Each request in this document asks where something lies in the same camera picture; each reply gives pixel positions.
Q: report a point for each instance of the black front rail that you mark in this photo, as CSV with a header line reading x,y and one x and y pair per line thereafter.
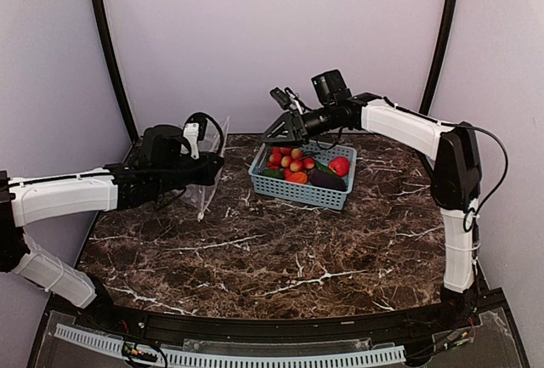
x,y
409,325

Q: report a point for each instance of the black frame post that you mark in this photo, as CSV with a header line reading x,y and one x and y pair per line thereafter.
x,y
113,69
439,52

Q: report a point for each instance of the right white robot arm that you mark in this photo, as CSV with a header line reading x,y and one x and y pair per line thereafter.
x,y
450,152

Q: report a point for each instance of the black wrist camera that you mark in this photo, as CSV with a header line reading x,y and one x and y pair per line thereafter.
x,y
161,146
331,88

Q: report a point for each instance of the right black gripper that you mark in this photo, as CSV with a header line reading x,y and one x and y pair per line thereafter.
x,y
296,119

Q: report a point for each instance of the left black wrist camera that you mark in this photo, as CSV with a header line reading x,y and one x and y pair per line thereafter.
x,y
161,146

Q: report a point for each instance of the right black frame post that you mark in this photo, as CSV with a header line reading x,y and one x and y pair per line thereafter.
x,y
439,52

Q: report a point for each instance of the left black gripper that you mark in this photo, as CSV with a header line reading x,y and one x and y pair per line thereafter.
x,y
209,171

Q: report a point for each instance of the green cucumber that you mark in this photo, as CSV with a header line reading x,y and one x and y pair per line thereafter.
x,y
323,168

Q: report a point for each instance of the orange persimmon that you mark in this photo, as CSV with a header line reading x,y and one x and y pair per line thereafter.
x,y
297,178

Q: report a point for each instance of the purple eggplant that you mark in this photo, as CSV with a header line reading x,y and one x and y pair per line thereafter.
x,y
327,181

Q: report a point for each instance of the light blue plastic basket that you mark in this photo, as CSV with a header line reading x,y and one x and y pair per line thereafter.
x,y
305,193

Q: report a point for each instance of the red cherry bunch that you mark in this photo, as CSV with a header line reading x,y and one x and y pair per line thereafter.
x,y
287,160

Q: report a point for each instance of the left black frame post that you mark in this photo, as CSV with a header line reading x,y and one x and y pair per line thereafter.
x,y
113,69

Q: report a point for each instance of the green pepper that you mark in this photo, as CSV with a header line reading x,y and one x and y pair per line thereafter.
x,y
273,173

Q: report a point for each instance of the red apple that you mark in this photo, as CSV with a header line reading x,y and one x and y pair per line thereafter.
x,y
340,166

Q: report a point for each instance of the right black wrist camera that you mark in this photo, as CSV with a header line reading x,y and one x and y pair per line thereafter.
x,y
331,88

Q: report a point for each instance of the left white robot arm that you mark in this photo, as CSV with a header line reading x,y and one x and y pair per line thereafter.
x,y
114,187

